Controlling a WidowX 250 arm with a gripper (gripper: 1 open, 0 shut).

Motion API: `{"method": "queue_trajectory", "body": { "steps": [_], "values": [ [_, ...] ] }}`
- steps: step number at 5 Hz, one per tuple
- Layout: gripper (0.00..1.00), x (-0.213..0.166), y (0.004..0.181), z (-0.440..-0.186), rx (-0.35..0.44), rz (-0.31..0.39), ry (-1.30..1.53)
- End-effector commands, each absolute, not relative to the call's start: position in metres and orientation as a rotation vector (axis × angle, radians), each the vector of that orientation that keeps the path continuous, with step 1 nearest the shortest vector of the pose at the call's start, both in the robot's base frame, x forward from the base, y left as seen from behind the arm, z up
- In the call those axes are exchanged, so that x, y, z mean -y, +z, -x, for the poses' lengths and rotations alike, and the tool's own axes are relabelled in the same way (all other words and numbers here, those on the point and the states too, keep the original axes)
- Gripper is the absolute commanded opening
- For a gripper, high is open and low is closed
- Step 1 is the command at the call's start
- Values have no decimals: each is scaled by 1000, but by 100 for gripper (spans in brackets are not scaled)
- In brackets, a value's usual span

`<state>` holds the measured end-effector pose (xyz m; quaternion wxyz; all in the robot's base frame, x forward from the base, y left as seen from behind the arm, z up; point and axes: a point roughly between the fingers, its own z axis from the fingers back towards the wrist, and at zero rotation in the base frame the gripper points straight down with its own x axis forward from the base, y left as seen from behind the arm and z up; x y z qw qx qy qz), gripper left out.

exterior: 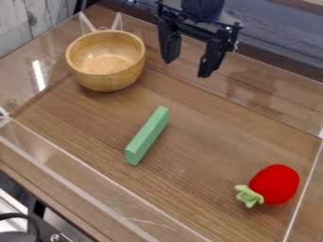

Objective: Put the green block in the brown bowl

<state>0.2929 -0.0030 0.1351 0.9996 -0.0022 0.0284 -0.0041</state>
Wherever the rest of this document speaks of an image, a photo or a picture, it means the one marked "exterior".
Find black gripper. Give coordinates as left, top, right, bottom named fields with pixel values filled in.
left=154, top=0, right=242, bottom=78

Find green rectangular block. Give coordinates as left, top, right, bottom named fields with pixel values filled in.
left=125, top=106, right=169, bottom=166

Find brown wooden bowl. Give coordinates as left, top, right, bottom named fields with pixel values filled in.
left=65, top=30, right=145, bottom=92

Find clear acrylic tray walls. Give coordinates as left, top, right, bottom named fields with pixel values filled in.
left=0, top=9, right=323, bottom=242

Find red plush strawberry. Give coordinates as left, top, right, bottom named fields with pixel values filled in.
left=234, top=164, right=300, bottom=208

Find black table leg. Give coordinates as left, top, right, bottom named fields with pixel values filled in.
left=33, top=200, right=46, bottom=218

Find black cable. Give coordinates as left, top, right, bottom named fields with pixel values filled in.
left=0, top=212, right=42, bottom=242

